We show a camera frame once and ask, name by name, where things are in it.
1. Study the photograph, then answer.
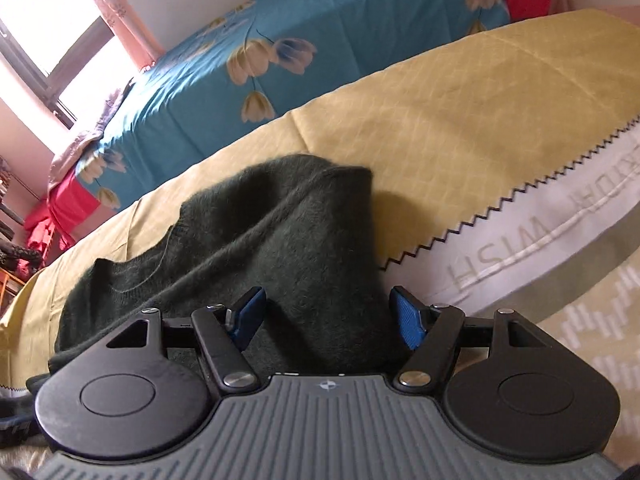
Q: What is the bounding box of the dark green knit sweater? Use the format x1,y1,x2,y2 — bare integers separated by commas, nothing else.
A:
48,155,406,378

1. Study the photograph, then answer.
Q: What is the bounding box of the yellow and beige patterned bedsheet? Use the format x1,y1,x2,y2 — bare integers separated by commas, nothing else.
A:
1,6,639,466

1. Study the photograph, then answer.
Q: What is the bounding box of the blue floral folded quilt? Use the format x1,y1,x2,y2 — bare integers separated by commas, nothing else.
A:
74,0,511,212

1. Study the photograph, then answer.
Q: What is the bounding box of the pink curtain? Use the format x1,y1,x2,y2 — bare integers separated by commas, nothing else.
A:
93,0,165,68

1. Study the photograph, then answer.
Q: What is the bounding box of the dark framed window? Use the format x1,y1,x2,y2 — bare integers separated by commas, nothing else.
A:
0,14,117,130

